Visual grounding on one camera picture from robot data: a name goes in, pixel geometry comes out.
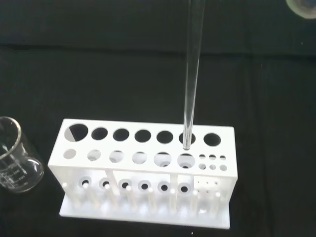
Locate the clear glass beaker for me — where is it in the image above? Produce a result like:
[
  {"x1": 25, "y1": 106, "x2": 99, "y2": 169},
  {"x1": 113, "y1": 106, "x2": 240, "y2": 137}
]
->
[{"x1": 0, "y1": 116, "x2": 46, "y2": 194}]

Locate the white test tube rack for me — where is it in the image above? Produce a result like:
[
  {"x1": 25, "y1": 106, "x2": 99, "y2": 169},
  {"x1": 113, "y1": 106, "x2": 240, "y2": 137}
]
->
[{"x1": 47, "y1": 118, "x2": 238, "y2": 229}]

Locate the black bench cloth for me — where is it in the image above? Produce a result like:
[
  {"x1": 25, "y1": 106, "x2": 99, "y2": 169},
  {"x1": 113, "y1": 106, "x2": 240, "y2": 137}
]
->
[{"x1": 0, "y1": 0, "x2": 316, "y2": 237}]

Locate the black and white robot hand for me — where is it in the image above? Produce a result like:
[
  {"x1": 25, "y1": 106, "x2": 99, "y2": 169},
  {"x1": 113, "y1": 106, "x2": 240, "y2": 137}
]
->
[{"x1": 285, "y1": 0, "x2": 316, "y2": 19}]

